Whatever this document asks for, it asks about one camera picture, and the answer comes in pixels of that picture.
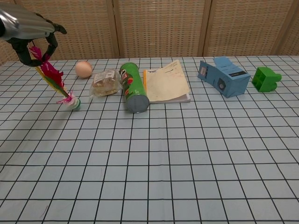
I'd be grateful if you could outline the brown egg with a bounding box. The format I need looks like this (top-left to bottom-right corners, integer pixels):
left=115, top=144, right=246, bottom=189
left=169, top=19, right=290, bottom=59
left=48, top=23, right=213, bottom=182
left=75, top=61, right=93, bottom=78

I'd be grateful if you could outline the green plastic block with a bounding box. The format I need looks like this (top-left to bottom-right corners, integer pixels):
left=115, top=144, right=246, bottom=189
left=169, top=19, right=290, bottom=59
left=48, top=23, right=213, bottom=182
left=251, top=67, right=282, bottom=92

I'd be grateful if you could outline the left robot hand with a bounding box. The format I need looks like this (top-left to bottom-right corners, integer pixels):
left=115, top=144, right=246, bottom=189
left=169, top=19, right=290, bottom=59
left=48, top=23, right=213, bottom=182
left=0, top=0, right=68, bottom=67

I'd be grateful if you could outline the blue cardboard box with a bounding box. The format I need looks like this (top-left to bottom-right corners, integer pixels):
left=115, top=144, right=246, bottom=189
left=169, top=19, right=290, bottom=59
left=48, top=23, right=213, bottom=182
left=196, top=56, right=251, bottom=99

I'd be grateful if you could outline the blue checked tablecloth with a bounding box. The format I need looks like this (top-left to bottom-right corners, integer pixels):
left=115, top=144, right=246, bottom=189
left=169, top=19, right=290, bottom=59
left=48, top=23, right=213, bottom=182
left=0, top=55, right=299, bottom=224

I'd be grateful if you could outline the colourful feather shuttlecock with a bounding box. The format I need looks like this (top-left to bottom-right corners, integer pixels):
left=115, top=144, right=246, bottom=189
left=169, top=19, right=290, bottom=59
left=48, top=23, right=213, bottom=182
left=28, top=46, right=82, bottom=112

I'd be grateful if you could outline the green chips can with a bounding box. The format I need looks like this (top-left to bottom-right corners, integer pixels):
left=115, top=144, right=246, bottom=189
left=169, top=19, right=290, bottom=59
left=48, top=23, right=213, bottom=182
left=119, top=62, right=150, bottom=114

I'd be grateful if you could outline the woven bamboo folding screen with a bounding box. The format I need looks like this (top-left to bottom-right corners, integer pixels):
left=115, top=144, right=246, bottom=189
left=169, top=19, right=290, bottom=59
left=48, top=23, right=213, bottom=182
left=0, top=0, right=299, bottom=66

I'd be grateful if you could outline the clear bag of snacks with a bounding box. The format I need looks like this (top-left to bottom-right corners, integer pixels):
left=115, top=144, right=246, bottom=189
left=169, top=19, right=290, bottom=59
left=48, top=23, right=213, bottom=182
left=90, top=69, right=123, bottom=98

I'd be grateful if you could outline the cream paper notebook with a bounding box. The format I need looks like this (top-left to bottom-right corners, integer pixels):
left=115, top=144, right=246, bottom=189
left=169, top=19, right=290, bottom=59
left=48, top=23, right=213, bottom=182
left=142, top=59, right=191, bottom=105

